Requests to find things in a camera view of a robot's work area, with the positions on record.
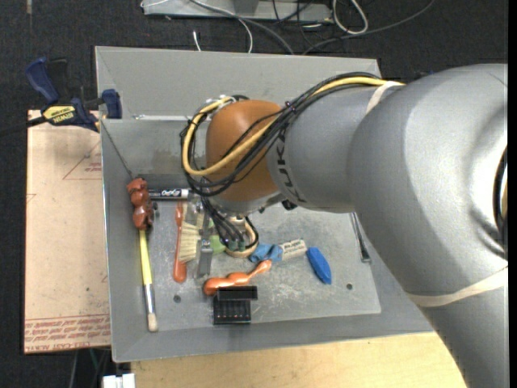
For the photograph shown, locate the pale grey metal gripper finger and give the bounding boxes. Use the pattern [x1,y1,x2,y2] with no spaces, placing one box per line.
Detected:
[195,238,214,280]

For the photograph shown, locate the green round toy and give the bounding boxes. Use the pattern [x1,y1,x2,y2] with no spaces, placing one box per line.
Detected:
[208,234,227,256]

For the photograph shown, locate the orange wavy plastic piece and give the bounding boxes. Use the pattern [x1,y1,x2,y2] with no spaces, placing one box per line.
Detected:
[202,259,273,297]

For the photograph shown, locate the black ribbed box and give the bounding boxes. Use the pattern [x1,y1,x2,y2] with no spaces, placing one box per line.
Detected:
[212,285,259,326]

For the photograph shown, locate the black marker pen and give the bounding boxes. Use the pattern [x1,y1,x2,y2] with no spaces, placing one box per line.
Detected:
[148,188,191,202]

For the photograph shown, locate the white printed eraser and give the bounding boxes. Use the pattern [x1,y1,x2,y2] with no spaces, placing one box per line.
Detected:
[279,238,309,262]

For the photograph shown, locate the grey metal bin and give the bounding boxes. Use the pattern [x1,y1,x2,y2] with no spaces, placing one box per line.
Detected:
[95,45,435,364]

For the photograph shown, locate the brown toy bear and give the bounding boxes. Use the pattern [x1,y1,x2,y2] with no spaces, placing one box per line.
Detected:
[126,177,156,231]

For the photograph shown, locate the blue boat shaped piece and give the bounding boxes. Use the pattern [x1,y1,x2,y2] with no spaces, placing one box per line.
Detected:
[305,247,334,286]

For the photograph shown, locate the brown cardboard board with red print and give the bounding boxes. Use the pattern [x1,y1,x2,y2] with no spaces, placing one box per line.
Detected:
[23,109,112,355]

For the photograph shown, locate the orange handled bristle brush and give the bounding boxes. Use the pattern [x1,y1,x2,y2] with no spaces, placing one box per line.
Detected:
[173,201,204,285]

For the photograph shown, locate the tan wooden ring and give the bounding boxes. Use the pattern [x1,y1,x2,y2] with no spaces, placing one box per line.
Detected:
[224,221,260,259]

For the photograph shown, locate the yellow handled paintbrush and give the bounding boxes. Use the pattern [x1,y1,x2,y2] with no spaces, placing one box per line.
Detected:
[137,228,160,333]

